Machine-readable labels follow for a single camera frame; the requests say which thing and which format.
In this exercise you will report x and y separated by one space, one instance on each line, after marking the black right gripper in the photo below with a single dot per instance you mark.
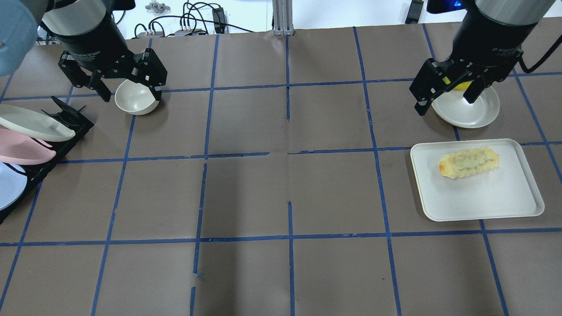
482 40

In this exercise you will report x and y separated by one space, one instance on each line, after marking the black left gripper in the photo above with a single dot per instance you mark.
93 38

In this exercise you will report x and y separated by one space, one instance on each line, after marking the bread loaf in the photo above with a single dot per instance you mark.
468 162

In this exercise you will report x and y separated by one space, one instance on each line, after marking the blue plate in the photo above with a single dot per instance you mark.
13 181

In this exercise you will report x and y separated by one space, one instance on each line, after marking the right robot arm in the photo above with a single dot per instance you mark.
513 12

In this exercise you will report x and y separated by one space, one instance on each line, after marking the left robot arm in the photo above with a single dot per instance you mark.
19 20

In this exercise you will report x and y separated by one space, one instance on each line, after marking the cream round plate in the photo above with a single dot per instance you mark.
453 108

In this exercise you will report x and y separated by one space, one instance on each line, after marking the cream plate in rack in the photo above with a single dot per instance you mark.
34 124

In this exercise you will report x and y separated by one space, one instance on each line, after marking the pink plate in rack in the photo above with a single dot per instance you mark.
19 149

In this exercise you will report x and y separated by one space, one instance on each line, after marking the cream bowl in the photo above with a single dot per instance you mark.
135 99

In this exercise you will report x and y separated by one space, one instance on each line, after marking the yellow lemon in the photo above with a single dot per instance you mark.
461 85

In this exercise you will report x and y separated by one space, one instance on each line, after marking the black dish rack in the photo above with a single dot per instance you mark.
71 118

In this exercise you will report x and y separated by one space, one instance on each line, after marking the cream rectangular tray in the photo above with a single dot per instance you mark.
508 191

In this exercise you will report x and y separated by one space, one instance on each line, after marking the aluminium frame post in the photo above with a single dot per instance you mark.
283 18

